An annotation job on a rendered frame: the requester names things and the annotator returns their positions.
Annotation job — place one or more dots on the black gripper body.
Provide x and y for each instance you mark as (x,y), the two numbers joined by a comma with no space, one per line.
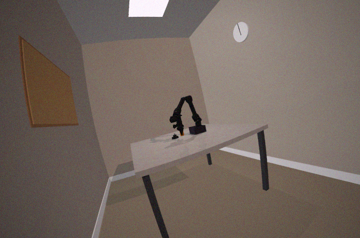
(180,125)

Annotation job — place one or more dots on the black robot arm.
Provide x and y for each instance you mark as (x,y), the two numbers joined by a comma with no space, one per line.
(177,112)

